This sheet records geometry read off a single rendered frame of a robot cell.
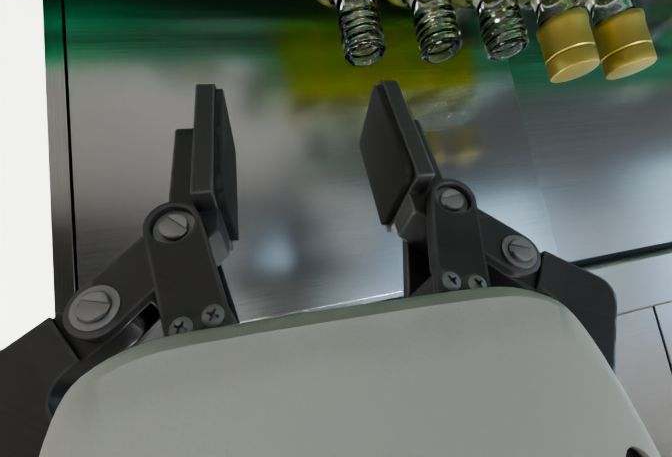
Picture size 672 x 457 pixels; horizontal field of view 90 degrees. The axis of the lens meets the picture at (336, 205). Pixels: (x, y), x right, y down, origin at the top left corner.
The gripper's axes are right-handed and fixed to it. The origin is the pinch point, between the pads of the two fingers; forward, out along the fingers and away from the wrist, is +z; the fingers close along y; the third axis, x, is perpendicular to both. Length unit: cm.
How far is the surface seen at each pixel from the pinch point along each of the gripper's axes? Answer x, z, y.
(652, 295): -26.7, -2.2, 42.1
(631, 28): -4.2, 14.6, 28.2
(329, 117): -16.3, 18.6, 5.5
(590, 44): -4.6, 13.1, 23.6
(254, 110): -15.8, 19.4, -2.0
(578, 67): -5.9, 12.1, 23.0
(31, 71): -13.9, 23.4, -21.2
